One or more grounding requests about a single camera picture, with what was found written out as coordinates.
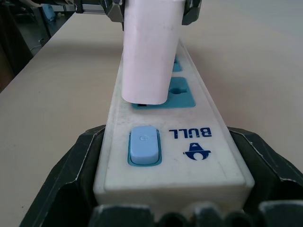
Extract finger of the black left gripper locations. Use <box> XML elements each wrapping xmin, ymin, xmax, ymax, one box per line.
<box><xmin>103</xmin><ymin>0</ymin><xmax>125</xmax><ymax>32</ymax></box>
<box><xmin>181</xmin><ymin>0</ymin><xmax>201</xmax><ymax>26</ymax></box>

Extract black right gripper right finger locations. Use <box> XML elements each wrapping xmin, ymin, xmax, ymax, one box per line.
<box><xmin>227</xmin><ymin>126</ymin><xmax>303</xmax><ymax>211</ymax></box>

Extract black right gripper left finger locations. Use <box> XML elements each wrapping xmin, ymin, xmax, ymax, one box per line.
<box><xmin>20</xmin><ymin>124</ymin><xmax>107</xmax><ymax>227</ymax></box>

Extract blue object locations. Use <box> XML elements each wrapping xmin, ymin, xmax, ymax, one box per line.
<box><xmin>43</xmin><ymin>3</ymin><xmax>57</xmax><ymax>23</ymax></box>

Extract white charger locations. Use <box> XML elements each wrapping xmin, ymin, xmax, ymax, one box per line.
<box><xmin>121</xmin><ymin>0</ymin><xmax>186</xmax><ymax>105</ymax></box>

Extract white power strip blue sockets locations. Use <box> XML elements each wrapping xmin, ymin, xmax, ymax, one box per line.
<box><xmin>93</xmin><ymin>39</ymin><xmax>256</xmax><ymax>211</ymax></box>

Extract dark furniture beside table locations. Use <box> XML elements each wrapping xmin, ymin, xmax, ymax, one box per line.
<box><xmin>0</xmin><ymin>0</ymin><xmax>79</xmax><ymax>93</ymax></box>

